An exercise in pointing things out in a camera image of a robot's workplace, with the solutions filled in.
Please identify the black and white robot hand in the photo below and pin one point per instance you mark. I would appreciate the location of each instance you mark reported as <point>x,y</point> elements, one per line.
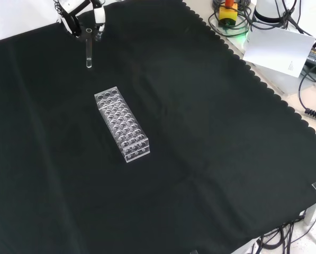
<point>71,19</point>

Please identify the clear glass test tube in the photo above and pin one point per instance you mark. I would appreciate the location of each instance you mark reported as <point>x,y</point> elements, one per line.
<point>88,50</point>

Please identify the clear plastic test tube rack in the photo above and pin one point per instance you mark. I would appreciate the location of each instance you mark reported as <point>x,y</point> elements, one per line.
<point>122,123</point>

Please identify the black bench cloth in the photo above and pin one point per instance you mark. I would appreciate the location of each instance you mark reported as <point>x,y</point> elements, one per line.
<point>147,137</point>

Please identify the yellow stop button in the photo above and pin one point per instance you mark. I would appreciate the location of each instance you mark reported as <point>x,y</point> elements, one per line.
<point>227,15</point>

